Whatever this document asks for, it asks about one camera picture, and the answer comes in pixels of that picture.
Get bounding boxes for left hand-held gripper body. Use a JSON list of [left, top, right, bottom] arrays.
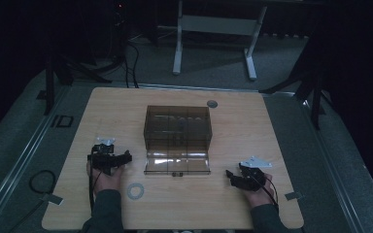
[[86, 137, 121, 176]]

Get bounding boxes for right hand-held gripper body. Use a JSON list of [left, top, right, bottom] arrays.
[[238, 155, 273, 192]]

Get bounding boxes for person's right hand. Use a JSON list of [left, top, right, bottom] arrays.
[[242, 173, 275, 209]]

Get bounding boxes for person's left hand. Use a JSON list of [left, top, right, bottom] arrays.
[[85, 162, 126, 195]]

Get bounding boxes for grey tape piece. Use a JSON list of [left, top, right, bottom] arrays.
[[46, 192, 64, 206], [284, 190, 304, 202]]

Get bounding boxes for transparent brown plastic box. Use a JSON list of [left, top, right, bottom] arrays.
[[143, 104, 214, 178]]

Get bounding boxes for black metal stand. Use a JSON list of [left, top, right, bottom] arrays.
[[36, 45, 114, 117], [257, 28, 329, 131]]

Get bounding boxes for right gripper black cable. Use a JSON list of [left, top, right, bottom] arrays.
[[248, 168, 280, 209]]

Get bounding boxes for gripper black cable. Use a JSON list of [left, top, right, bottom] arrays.
[[88, 166, 104, 213], [248, 168, 280, 209]]

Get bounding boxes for grey tape ring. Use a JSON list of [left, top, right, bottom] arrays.
[[126, 182, 146, 201]]

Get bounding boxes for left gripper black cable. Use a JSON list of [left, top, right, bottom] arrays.
[[88, 166, 104, 213]]

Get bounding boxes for black cable loop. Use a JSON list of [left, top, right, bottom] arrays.
[[28, 169, 58, 196]]

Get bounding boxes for metal floor rail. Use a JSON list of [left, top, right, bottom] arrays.
[[299, 96, 367, 233], [0, 84, 73, 227]]

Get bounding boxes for black hanging cables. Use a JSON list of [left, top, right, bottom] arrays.
[[110, 13, 141, 89]]

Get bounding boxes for white metal desk frame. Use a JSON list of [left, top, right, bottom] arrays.
[[172, 0, 269, 82]]

